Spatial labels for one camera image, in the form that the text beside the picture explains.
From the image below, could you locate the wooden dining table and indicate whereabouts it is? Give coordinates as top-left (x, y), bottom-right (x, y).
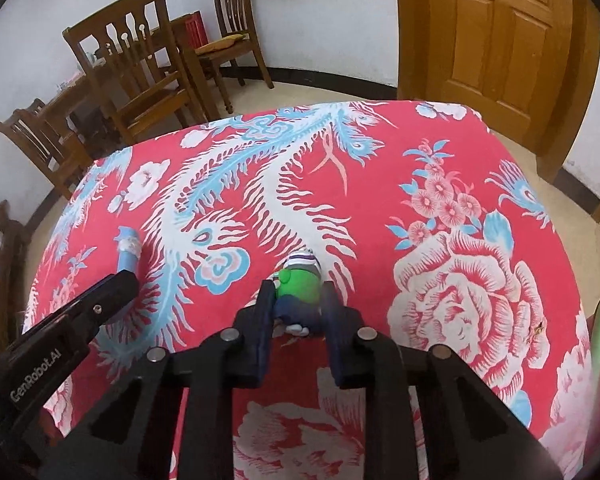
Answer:
top-left (40, 12), bottom-right (233, 161)

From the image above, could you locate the pile of small household items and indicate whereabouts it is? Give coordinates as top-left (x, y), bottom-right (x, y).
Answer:
top-left (54, 71), bottom-right (89, 97)

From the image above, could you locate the red box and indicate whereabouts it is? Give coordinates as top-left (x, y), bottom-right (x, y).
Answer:
top-left (184, 9), bottom-right (209, 49)

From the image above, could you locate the low wooden chair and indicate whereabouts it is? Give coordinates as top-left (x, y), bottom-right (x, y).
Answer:
top-left (0, 98), bottom-right (94, 201)

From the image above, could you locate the wooden chair with cushion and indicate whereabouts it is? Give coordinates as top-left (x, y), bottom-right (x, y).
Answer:
top-left (195, 0), bottom-right (276, 91)

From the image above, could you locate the green toy figure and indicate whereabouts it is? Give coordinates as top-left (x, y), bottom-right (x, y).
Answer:
top-left (272, 248), bottom-right (324, 336)

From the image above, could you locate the panelled wooden door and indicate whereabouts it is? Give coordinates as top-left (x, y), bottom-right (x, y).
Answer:
top-left (393, 0), bottom-right (600, 184)

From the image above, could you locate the yellow seat cushion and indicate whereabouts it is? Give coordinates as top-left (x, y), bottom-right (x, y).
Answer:
top-left (195, 33), bottom-right (246, 56)

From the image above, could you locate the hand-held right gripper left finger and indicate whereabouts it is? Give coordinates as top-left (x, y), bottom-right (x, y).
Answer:
top-left (40, 279), bottom-right (281, 480)

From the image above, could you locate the brown wooden furniture piece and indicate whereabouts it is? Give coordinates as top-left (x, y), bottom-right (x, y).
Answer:
top-left (0, 199), bottom-right (32, 342)

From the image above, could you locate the red floral tablecloth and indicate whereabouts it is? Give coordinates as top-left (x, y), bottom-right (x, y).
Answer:
top-left (22, 100), bottom-right (593, 480)

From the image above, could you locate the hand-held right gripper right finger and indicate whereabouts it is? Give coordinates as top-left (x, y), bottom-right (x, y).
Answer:
top-left (321, 282), bottom-right (563, 480)

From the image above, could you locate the tall-backed wooden chair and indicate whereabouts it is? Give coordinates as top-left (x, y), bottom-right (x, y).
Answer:
top-left (62, 0), bottom-right (209, 146)

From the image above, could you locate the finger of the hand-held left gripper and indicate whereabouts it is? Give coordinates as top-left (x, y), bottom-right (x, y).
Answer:
top-left (62, 270), bottom-right (141, 346)

